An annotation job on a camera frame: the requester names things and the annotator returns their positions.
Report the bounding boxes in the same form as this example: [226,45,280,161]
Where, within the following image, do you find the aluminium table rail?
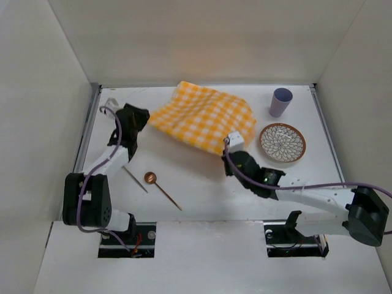
[71,83,102,173]
[309,84,345,182]

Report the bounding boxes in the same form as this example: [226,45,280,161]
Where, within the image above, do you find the yellow white checkered cloth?
[148,81,257,154]

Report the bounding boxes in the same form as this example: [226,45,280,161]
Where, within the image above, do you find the right aluminium table rail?
[309,84,345,182]

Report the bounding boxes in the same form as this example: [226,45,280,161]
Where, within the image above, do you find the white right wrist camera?
[225,130,244,153]

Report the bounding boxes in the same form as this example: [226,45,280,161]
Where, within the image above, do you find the floral patterned ceramic plate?
[259,123,306,163]

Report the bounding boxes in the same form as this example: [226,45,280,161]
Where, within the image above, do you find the lilac plastic cup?
[269,88,293,118]

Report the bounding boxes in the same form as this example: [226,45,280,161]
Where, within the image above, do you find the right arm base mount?
[263,222,330,258]

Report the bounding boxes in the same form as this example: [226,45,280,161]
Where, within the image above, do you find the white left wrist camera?
[99,97,120,119]

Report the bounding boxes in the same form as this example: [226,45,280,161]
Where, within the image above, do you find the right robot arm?
[222,150,391,247]

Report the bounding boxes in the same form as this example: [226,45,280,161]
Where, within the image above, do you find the left aluminium table rail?
[71,83,102,173]

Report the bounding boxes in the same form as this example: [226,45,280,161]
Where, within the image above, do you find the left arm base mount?
[98,222,157,258]

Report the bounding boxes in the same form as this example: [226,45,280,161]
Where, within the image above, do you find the metal fork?
[122,166,148,193]

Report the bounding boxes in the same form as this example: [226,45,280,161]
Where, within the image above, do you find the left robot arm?
[62,104,149,236]

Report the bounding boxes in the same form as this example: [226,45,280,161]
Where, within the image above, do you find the copper spoon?
[144,171,183,211]

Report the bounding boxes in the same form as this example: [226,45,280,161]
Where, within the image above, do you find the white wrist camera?
[99,97,120,119]
[225,130,244,153]

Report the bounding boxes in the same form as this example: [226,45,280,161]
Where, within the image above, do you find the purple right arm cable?
[222,137,392,236]

